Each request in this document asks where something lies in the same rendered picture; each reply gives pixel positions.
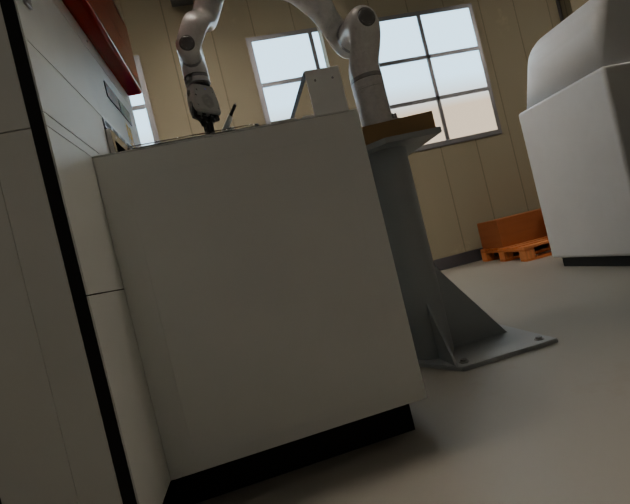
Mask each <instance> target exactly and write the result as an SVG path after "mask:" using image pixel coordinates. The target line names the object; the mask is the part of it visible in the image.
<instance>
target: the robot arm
mask: <svg viewBox="0 0 630 504"><path fill-rule="evenodd" d="M284 1H286V2H289V3H291V4H292V5H294V6H295V7H297V8H298V9H299V10H300V11H302V12H303V13H304V14H306V15H307V16H308V17H309V18H310V19H311V20H312V21H313V22H314V23H315V24H316V25H317V27H318V28H319V29H320V31H321V32H322V34H323V35H324V37H325V38H326V40H327V41H328V43H329V44H330V46H331V47H332V48H333V50H334V51H335V52H336V53H337V54H338V55H339V56H341V57H342V58H345V59H349V79H350V83H351V87H352V91H353V95H354V98H355V102H356V106H357V110H358V114H359V118H360V122H361V126H362V127H364V126H369V125H373V124H377V123H381V122H386V121H390V120H394V119H398V118H397V114H396V113H394V114H393V113H391V109H390V105H389V101H388V97H387V93H386V89H385V85H384V81H383V77H382V73H381V69H380V65H379V52H380V40H381V30H380V23H379V19H378V17H377V14H376V13H375V11H374V10H373V9H372V8H371V7H369V6H367V5H358V6H356V7H354V8H353V9H352V10H351V11H350V12H349V13H348V15H347V16H346V18H345V20H343V19H342V18H341V16H340V15H339V14H338V12H337V10H336V8H335V6H334V4H333V2H332V0H284ZM223 3H224V0H195V1H194V5H193V9H192V11H189V12H187V13H186V14H185V15H184V17H183V19H182V21H181V24H180V28H179V31H178V35H177V40H176V42H175V45H176V50H177V53H178V57H179V61H180V65H181V69H182V73H183V77H184V82H185V86H186V88H187V102H188V107H189V111H190V114H191V115H192V118H193V119H196V120H198V121H199V122H200V123H201V126H203V127H204V131H205V132H211V131H215V130H214V126H213V125H214V123H215V122H218V121H220V118H219V116H218V115H220V114H221V110H220V107H219V103H218V100H217V97H216V95H215V92H214V90H213V88H212V87H210V85H211V82H210V78H209V74H208V70H207V66H206V62H205V57H204V53H203V49H202V43H203V40H204V37H205V34H206V32H211V31H213V30H214V29H215V27H216V25H217V23H218V20H219V16H220V13H221V10H222V6H223Z"/></svg>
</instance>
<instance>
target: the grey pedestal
mask: <svg viewBox="0 0 630 504"><path fill-rule="evenodd" d="M441 131H442V130H441V127H440V126H439V127H434V128H430V129H425V130H420V131H415V132H410V133H405V134H400V135H395V136H390V137H386V138H383V139H380V140H378V141H376V142H373V143H371V144H368V145H366V148H367V152H368V156H369V160H370V165H371V169H372V173H373V177H374V181H375V185H376V189H377V193H378V198H379V202H380V206H381V210H382V214H383V218H384V222H385V227H386V231H387V235H388V239H389V243H390V247H391V251H392V255H393V260H394V264H395V268H396V272H397V276H398V280H399V284H400V289H401V293H402V297H403V301H404V305H405V309H406V313H407V317H408V322H409V326H410V330H411V334H412V338H413V342H414V346H415V350H416V355H417V359H418V363H419V367H426V368H435V369H444V370H454V371H467V370H470V369H473V368H476V367H480V366H483V365H486V364H489V363H493V362H496V361H499V360H502V359H506V358H509V357H512V356H515V355H519V354H522V353H525V352H528V351H532V350H535V349H538V348H541V347H545V346H548V345H551V344H554V343H558V339H557V338H554V337H550V336H546V335H542V334H538V333H533V332H529V331H525V330H521V329H517V328H513V327H509V326H505V325H501V324H498V323H497V322H495V321H494V320H493V319H492V318H491V317H490V316H489V315H488V314H487V313H486V312H485V311H483V310H482V309H481V308H480V307H479V306H478V305H477V304H476V303H475V302H474V301H472V300H471V299H470V298H469V297H468V296H467V295H466V294H465V293H464V292H463V291H461V290H460V289H459V288H458V287H457V286H456V285H455V284H454V283H453V282H452V281H450V280H449V279H448V278H447V277H446V276H445V275H444V274H443V273H442V272H441V271H439V270H438V269H437V268H436V267H435V266H434V263H433V259H432V254H431V250H430V246H429V242H428V238H427V234H426V230H425V226H424V221H423V217H422V213H421V209H420V205H419V201H418V197H417V192H416V188H415V184H414V180H413V176H412V172H411V168H410V163H409V159H408V156H409V155H410V154H411V153H413V152H414V151H416V150H417V149H418V148H420V147H421V146H422V145H424V144H425V143H427V142H428V141H429V140H431V139H432V138H434V137H435V136H436V135H438V134H439V133H441Z"/></svg>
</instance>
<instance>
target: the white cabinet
mask: <svg viewBox="0 0 630 504"><path fill-rule="evenodd" d="M92 160H93V164H94V168H95V172H96V176H97V180H98V184H99V189H100V193H101V197H102V201H103V205H104V209H105V213H106V217H107V221H108V225H109V229H110V233H111V238H112V242H113V246H114V250H115V254H116V258H117V262H118V266H119V270H120V274H121V278H122V282H123V287H124V291H125V295H126V299H127V303H128V307H129V311H130V315H131V319H132V323H133V327H134V331H135V336H136V340H137V344H138V348H139V352H140V356H141V360H142V364H143V368H144V372H145V376H146V380H147V385H148V389H149V393H150V397H151V401H152V405H153V409H154V413H155V417H156V421H157V425H158V430H159V434H160V438H161V442H162V446H163V450H164V454H165V458H166V462H167V466H168V470H169V474H170V479H171V481H172V480H175V483H176V487H177V491H178V495H179V499H180V503H181V504H196V503H199V502H202V501H205V500H208V499H211V498H213V497H216V496H219V495H222V494H225V493H228V492H231V491H234V490H237V489H240V488H243V487H246V486H249V485H252V484H255V483H258V482H261V481H264V480H267V479H270V478H273V477H276V476H279V475H282V474H285V473H288V472H290V471H293V470H296V469H299V468H302V467H305V466H308V465H311V464H314V463H317V462H320V461H323V460H326V459H329V458H332V457H335V456H338V455H341V454H344V453H347V452H350V451H353V450H356V449H359V448H362V447H365V446H368V445H370V444H373V443H376V442H379V441H382V440H385V439H388V438H391V437H394V436H397V435H400V434H403V433H406V432H409V431H412V430H415V427H414V423H413V418H412V414H411V410H410V406H409V403H413V402H416V401H419V400H422V399H425V398H427V396H426V392H425V388H424V384H423V379H422V375H421V371H420V367H419V363H418V359H417V355H416V350H415V346H414V342H413V338H412V334H411V330H410V326H409V322H408V317H407V313H406V309H405V305H404V301H403V297H402V293H401V289H400V284H399V280H398V276H397V272H396V268H395V264H394V260H393V255H392V251H391V247H390V243H389V239H388V235H387V231H386V227H385V222H384V218H383V214H382V210H381V206H380V202H379V198H378V193H377V189H376V185H375V181H374V177H373V173H372V169H371V165H370V160H369V156H368V152H367V148H366V144H365V140H364V136H363V132H362V127H361V123H360V119H359V115H358V111H357V110H354V111H349V112H343V113H338V114H333V115H327V116H322V117H316V118H311V119H305V120H300V121H295V122H289V123H284V124H278V125H273V126H267V127H262V128H256V129H251V130H246V131H240V132H235V133H229V134H224V135H218V136H213V137H207V138H202V139H197V140H191V141H186V142H180V143H175V144H169V145H164V146H159V147H153V148H148V149H142V150H137V151H131V152H126V153H120V154H115V155H110V156H104V157H99V158H93V159H92Z"/></svg>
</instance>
